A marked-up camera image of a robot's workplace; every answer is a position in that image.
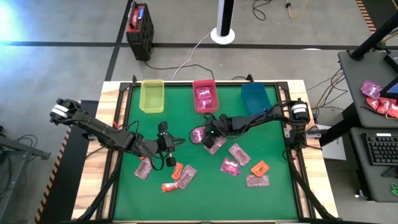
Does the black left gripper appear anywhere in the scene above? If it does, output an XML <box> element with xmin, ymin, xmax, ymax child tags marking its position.
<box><xmin>154</xmin><ymin>121</ymin><xmax>187</xmax><ymax>156</ymax></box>

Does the pale pink candy pack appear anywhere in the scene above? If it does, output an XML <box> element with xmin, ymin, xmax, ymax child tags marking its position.
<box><xmin>228</xmin><ymin>144</ymin><xmax>252</xmax><ymax>167</ymax></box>
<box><xmin>205</xmin><ymin>136</ymin><xmax>227</xmax><ymax>156</ymax></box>
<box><xmin>134</xmin><ymin>157</ymin><xmax>154</xmax><ymax>181</ymax></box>
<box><xmin>245</xmin><ymin>174</ymin><xmax>271</xmax><ymax>188</ymax></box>
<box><xmin>178</xmin><ymin>164</ymin><xmax>198</xmax><ymax>190</ymax></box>

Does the black slanted pole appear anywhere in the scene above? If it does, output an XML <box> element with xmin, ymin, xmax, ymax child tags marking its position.
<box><xmin>350</xmin><ymin>12</ymin><xmax>398</xmax><ymax>62</ymax></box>

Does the red plastic bin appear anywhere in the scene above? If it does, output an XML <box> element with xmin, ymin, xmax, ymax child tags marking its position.
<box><xmin>192</xmin><ymin>78</ymin><xmax>220</xmax><ymax>114</ymax></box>

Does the grey side desk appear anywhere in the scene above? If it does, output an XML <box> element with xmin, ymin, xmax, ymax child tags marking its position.
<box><xmin>338</xmin><ymin>49</ymin><xmax>398</xmax><ymax>203</ymax></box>

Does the black keyboard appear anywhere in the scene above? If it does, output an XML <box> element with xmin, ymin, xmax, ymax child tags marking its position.
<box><xmin>366</xmin><ymin>133</ymin><xmax>398</xmax><ymax>166</ymax></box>

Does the blue plastic bin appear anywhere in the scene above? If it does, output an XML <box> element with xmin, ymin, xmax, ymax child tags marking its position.
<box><xmin>240</xmin><ymin>82</ymin><xmax>273</xmax><ymax>118</ymax></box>

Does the grey metal stand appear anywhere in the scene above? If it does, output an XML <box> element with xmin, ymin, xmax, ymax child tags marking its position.
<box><xmin>0</xmin><ymin>124</ymin><xmax>51</xmax><ymax>218</ymax></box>

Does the black floor cable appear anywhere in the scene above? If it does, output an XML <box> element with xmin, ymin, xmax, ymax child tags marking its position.
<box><xmin>144</xmin><ymin>60</ymin><xmax>216</xmax><ymax>80</ymax></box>

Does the purple candy bag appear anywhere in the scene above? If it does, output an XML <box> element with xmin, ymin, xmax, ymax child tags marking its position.
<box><xmin>360</xmin><ymin>80</ymin><xmax>383</xmax><ymax>100</ymax></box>

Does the black desk device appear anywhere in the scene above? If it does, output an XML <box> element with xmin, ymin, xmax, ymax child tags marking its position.
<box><xmin>384</xmin><ymin>51</ymin><xmax>398</xmax><ymax>74</ymax></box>

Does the yellow plastic bin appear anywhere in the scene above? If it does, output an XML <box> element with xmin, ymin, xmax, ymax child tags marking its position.
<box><xmin>139</xmin><ymin>79</ymin><xmax>165</xmax><ymax>114</ymax></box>

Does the white black pole stand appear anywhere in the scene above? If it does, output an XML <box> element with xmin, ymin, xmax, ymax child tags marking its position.
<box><xmin>210</xmin><ymin>0</ymin><xmax>236</xmax><ymax>45</ymax></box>

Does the black metal table frame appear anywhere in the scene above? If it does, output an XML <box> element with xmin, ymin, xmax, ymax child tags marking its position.
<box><xmin>71</xmin><ymin>74</ymin><xmax>340</xmax><ymax>223</ymax></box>

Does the blue screen tablet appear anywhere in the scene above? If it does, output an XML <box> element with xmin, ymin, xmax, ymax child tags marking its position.
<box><xmin>379</xmin><ymin>76</ymin><xmax>398</xmax><ymax>100</ymax></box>

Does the white floor cable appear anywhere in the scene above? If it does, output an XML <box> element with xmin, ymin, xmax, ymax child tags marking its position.
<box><xmin>170</xmin><ymin>30</ymin><xmax>213</xmax><ymax>81</ymax></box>

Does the yellow cord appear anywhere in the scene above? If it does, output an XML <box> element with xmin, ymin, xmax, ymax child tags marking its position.
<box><xmin>285</xmin><ymin>0</ymin><xmax>309</xmax><ymax>20</ymax></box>

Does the black platform with striped edge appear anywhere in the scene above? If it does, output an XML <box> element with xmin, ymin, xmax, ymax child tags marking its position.
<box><xmin>34</xmin><ymin>99</ymin><xmax>100</xmax><ymax>224</ymax></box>

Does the black coiled cable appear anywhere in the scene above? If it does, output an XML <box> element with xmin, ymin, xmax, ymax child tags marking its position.
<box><xmin>251</xmin><ymin>0</ymin><xmax>275</xmax><ymax>22</ymax></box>

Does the red flat pack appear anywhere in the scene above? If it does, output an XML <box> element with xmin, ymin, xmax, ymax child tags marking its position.
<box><xmin>127</xmin><ymin>7</ymin><xmax>140</xmax><ymax>33</ymax></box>

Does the green table mat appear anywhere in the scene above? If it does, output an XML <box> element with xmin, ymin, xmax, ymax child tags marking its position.
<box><xmin>113</xmin><ymin>85</ymin><xmax>299</xmax><ymax>222</ymax></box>

